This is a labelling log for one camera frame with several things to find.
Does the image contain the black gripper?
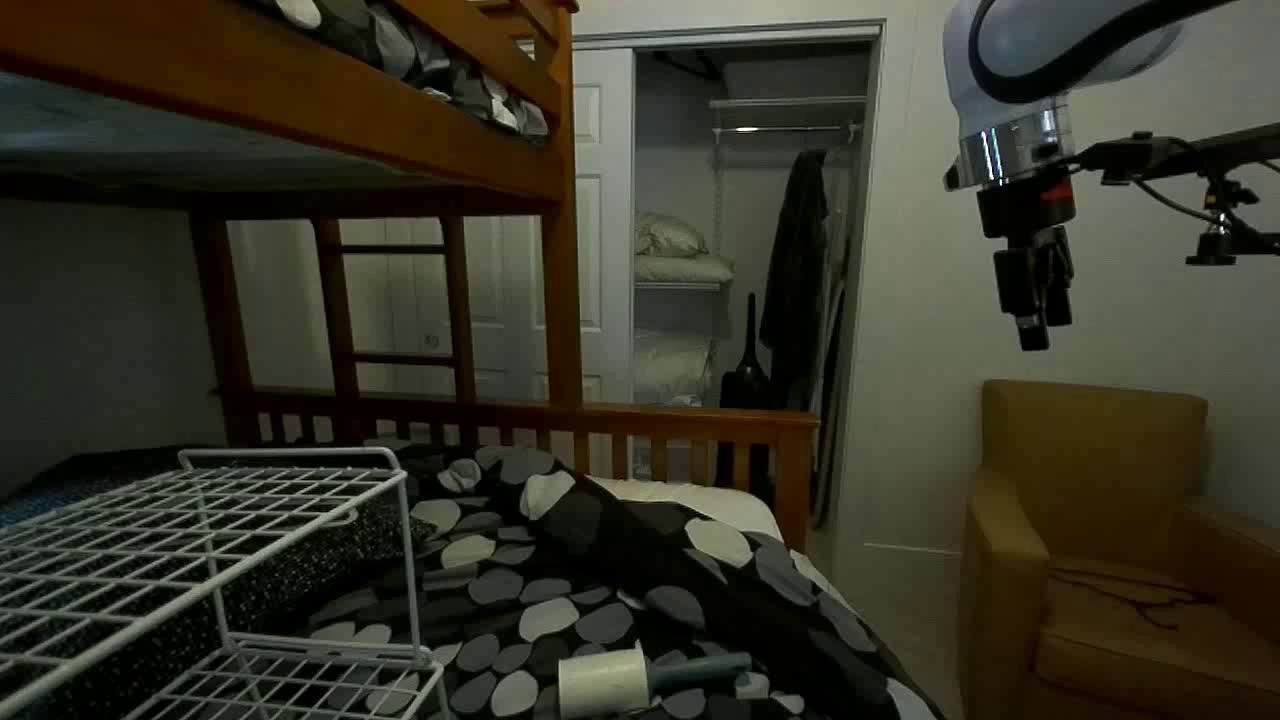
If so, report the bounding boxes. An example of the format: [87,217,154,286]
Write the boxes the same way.
[978,172,1074,353]

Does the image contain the white lint roller blue handle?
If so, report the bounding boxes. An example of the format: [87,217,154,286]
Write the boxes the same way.
[556,645,750,720]

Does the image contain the black grey dotted comforter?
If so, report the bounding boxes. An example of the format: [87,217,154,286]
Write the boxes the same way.
[217,438,925,720]

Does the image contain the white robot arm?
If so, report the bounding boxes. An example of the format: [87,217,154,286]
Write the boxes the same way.
[943,0,1224,353]

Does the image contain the dark hanging coat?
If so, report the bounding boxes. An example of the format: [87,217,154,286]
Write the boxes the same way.
[760,147,829,407]

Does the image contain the mustard yellow armchair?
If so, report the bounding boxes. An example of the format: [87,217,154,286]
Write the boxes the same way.
[956,379,1280,720]

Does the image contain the folded white linens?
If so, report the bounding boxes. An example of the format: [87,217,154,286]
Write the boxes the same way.
[635,217,730,284]

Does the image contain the upper bunk dotted bedding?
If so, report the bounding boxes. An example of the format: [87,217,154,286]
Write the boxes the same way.
[254,0,552,140]

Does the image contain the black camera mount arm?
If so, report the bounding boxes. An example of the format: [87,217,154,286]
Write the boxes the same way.
[1074,122,1280,268]

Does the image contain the wooden bunk bed frame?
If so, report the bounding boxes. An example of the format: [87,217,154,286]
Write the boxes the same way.
[0,0,815,544]

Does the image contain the white wire shelf rack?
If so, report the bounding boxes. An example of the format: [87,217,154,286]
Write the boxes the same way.
[0,447,442,720]

